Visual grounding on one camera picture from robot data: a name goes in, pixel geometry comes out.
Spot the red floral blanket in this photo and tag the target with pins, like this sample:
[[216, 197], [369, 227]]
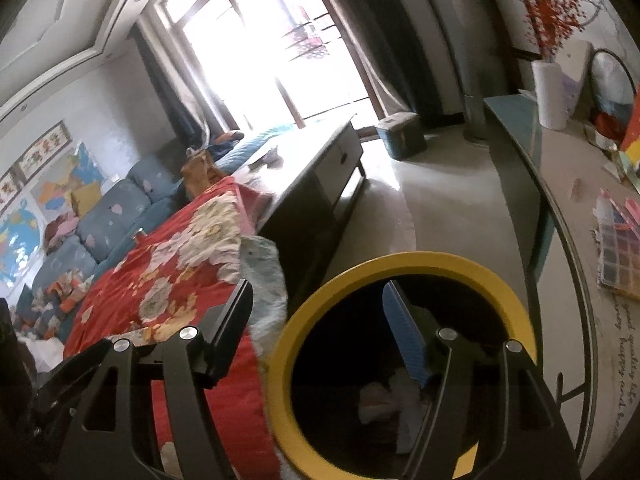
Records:
[[165, 270]]

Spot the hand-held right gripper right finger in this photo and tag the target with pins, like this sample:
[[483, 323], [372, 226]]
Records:
[[405, 340]]

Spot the clear plastic organizer box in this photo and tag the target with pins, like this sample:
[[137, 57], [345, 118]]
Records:
[[620, 245]]

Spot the grey sheer curtain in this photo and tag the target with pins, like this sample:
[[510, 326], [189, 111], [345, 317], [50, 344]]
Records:
[[175, 95]]

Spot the dark curtain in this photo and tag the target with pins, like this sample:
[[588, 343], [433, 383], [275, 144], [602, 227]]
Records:
[[400, 35]]

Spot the large bright window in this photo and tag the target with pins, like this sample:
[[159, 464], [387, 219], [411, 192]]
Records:
[[260, 40]]

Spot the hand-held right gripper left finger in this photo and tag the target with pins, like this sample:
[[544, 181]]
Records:
[[227, 325]]

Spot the brown paper bag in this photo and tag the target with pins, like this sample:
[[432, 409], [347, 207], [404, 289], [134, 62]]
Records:
[[199, 172]]

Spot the pale blue quilt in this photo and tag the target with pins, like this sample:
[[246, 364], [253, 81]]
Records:
[[267, 290]]

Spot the dark coffee table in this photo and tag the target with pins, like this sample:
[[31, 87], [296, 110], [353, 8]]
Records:
[[310, 180]]

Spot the white standing air conditioner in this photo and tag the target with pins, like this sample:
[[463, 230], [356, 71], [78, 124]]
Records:
[[475, 110]]

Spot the blue floral sofa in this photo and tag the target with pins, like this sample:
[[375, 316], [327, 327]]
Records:
[[115, 220]]

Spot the white paper roll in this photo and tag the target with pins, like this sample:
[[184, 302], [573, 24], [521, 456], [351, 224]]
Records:
[[549, 95]]

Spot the black bin with yellow rim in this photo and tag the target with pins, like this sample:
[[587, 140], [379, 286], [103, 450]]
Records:
[[320, 305]]

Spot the round black frame ornament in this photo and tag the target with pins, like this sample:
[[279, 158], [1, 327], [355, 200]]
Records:
[[612, 85]]

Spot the grey side table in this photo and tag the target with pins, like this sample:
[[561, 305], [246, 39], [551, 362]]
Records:
[[565, 200]]

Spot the wall map posters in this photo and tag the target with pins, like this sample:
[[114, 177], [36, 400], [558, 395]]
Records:
[[40, 200]]

